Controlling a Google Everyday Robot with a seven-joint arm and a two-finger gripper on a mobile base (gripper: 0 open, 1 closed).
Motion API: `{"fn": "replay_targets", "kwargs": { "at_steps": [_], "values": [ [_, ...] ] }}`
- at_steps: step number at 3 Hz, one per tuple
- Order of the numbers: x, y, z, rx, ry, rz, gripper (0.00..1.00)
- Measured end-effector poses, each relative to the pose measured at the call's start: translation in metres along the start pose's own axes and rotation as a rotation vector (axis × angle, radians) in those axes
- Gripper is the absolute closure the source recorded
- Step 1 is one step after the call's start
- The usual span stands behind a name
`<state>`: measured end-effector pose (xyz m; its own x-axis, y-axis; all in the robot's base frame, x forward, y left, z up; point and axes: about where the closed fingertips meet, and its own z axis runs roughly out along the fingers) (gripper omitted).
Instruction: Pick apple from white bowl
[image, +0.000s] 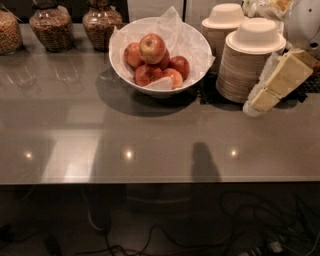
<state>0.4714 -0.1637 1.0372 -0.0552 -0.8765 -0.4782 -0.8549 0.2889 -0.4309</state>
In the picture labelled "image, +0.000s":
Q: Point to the glass cereal jar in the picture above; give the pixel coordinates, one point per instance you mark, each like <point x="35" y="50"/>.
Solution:
<point x="10" y="33"/>
<point x="99" y="23"/>
<point x="52" y="25"/>

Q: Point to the front left red apple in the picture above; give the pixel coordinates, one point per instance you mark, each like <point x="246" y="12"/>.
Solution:
<point x="146" y="74"/>

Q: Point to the left glass cereal jar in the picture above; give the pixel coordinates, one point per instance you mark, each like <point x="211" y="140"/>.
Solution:
<point x="10" y="33"/>

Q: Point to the red yellow apple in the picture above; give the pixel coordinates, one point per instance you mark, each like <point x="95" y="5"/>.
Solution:
<point x="152" y="48"/>

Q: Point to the black mesh mat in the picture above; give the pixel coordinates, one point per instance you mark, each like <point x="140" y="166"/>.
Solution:
<point x="208" y="93"/>

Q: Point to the middle hidden red apple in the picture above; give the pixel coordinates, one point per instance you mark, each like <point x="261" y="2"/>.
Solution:
<point x="163" y="64"/>

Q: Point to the stack paper bowls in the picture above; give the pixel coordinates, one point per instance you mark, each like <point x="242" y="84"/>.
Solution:
<point x="223" y="19"/>
<point x="245" y="53"/>

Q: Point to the middle glass cereal jar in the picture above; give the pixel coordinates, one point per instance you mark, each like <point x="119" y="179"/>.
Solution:
<point x="52" y="25"/>

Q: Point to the back stack paper bowls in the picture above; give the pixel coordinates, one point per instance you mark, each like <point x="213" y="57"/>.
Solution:
<point x="223" y="19"/>

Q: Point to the front stack paper bowls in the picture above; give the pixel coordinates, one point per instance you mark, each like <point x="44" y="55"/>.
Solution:
<point x="245" y="53"/>

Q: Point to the front right red apple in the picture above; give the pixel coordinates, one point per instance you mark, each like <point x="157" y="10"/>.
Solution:
<point x="175" y="76"/>

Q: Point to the white paper bowl liner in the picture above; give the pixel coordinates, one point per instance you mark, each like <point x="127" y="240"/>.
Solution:
<point x="186" y="40"/>

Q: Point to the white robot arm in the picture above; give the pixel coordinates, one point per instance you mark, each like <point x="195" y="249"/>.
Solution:
<point x="299" y="23"/>

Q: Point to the white ceramic bowl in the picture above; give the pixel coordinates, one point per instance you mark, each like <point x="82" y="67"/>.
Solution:
<point x="160" y="90"/>

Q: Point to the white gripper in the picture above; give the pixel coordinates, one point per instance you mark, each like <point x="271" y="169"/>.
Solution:
<point x="305" y="28"/>

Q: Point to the right glass cereal jar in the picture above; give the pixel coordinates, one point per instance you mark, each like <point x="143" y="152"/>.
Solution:
<point x="99" y="23"/>

